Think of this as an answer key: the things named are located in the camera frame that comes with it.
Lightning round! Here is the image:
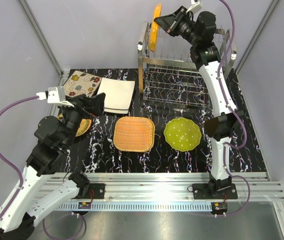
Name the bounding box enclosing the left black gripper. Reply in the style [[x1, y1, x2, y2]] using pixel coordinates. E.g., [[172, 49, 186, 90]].
[[60, 92, 106, 148]]

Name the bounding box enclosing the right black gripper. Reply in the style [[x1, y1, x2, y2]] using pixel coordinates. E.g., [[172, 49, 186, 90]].
[[153, 6, 199, 47]]

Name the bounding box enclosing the orange octagonal plate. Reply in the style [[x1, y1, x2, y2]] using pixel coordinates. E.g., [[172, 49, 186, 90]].
[[149, 3, 162, 53]]

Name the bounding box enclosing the floral square ceramic plate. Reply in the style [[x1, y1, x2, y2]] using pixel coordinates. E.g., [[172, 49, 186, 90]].
[[63, 70, 102, 98]]

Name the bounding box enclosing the green wicker plate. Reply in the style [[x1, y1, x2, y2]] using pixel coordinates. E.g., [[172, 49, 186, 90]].
[[57, 113, 92, 137]]

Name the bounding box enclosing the white black-rimmed square plate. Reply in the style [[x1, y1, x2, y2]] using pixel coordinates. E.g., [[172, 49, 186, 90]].
[[97, 77, 135, 109]]

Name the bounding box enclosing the green dotted plate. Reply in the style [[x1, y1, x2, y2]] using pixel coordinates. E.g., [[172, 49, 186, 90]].
[[164, 117, 202, 152]]

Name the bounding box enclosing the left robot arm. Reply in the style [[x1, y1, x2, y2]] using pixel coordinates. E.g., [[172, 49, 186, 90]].
[[0, 93, 106, 240]]

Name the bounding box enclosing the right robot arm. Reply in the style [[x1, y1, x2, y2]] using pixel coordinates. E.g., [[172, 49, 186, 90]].
[[154, 6, 243, 199]]

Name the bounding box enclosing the steel two-tier dish rack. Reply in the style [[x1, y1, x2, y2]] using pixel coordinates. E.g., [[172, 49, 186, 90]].
[[137, 21, 239, 111]]

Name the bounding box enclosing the black marble pattern mat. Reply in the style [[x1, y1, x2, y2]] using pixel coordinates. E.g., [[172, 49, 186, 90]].
[[55, 67, 267, 174]]

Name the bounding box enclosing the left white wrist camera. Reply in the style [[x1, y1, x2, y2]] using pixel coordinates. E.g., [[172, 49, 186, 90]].
[[36, 86, 75, 107]]

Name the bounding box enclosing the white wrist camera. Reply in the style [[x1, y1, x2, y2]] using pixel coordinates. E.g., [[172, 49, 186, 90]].
[[36, 86, 75, 107], [187, 0, 203, 14]]

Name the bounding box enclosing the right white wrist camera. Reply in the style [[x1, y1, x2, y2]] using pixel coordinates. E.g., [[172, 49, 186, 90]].
[[187, 0, 203, 14]]

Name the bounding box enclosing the left aluminium frame post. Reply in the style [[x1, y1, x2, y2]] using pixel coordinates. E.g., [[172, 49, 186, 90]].
[[17, 0, 64, 79]]

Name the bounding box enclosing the aluminium frame post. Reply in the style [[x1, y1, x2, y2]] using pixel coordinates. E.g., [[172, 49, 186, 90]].
[[235, 0, 281, 74], [17, 0, 64, 79]]

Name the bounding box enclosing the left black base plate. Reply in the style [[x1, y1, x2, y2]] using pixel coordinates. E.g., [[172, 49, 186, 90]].
[[80, 183, 106, 200]]

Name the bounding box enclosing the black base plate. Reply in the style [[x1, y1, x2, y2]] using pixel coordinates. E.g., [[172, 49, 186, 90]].
[[192, 183, 238, 200], [80, 183, 106, 200]]

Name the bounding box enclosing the aluminium mounting rail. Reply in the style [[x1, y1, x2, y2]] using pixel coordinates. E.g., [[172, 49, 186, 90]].
[[32, 172, 284, 213]]

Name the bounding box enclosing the right aluminium frame post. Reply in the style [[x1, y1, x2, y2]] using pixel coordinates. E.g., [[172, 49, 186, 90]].
[[235, 0, 281, 74]]

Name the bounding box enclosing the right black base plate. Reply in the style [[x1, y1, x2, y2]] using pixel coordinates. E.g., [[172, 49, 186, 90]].
[[192, 183, 238, 200]]

